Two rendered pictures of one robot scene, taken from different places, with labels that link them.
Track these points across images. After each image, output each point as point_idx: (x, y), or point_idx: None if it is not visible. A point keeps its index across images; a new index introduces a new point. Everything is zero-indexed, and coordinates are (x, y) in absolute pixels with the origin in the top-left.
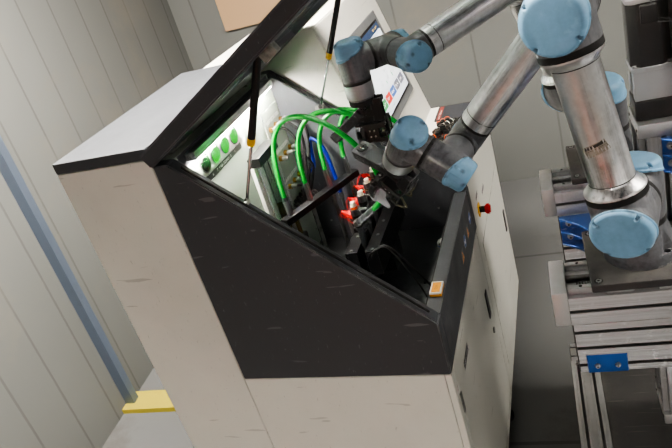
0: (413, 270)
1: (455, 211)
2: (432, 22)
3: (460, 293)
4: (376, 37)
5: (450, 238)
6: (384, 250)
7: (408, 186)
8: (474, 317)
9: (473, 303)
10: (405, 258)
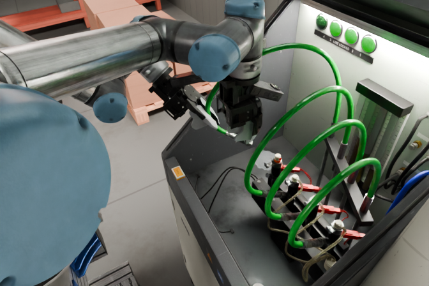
0: (255, 241)
1: (237, 279)
2: (126, 23)
3: (193, 228)
4: (224, 23)
5: (209, 232)
6: (261, 200)
7: (165, 100)
8: (208, 276)
9: (211, 279)
10: (278, 255)
